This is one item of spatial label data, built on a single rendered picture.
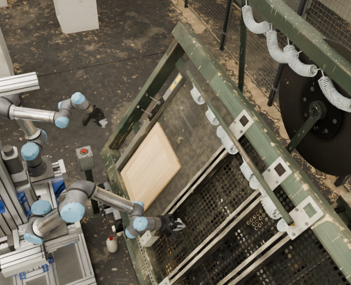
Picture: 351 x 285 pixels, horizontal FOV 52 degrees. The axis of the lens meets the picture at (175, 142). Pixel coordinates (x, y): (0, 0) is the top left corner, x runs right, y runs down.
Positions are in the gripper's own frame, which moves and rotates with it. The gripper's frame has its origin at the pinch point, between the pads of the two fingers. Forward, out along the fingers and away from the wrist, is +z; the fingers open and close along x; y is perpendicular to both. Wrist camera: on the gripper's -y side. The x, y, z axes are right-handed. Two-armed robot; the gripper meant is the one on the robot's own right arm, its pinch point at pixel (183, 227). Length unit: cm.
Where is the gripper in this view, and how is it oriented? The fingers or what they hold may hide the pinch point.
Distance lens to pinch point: 229.4
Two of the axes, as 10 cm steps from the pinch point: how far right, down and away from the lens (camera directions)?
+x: -5.6, 6.8, 4.8
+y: -3.6, -7.2, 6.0
